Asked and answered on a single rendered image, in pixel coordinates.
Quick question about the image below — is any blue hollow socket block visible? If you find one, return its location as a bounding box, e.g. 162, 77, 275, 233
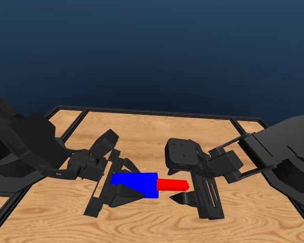
110, 172, 159, 199

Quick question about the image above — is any thin red peg bar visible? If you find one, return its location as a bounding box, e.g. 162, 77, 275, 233
156, 178, 191, 192

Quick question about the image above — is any black table frame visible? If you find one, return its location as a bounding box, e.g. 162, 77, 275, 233
0, 104, 304, 243

